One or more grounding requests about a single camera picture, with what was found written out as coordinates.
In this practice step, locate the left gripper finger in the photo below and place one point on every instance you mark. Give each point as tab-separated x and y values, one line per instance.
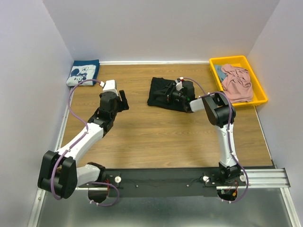
122	107
123	98

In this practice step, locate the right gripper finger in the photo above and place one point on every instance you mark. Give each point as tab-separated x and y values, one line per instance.
161	100
167	90

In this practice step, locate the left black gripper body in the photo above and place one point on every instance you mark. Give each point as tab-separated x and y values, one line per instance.
119	104

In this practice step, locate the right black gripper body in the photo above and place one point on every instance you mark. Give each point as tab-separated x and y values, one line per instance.
176	96

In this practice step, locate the black t-shirt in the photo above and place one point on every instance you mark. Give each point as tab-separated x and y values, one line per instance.
159	83

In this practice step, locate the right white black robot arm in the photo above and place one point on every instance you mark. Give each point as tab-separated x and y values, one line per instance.
221	114

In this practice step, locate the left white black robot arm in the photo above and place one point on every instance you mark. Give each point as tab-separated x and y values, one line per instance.
67	157

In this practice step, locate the folded blue cartoon t-shirt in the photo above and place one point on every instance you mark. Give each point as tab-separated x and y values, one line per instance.
83	71

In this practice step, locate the light blue garment in bin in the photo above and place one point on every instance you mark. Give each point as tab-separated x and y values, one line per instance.
220	73

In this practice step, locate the pink t-shirt in bin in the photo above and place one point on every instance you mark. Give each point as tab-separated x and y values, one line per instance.
237	85

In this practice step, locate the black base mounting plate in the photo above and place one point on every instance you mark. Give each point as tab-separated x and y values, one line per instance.
170	182

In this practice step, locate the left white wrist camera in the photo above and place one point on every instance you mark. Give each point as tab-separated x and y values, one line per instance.
109	86

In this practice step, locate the aluminium frame rail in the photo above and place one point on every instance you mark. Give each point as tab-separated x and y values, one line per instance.
69	180

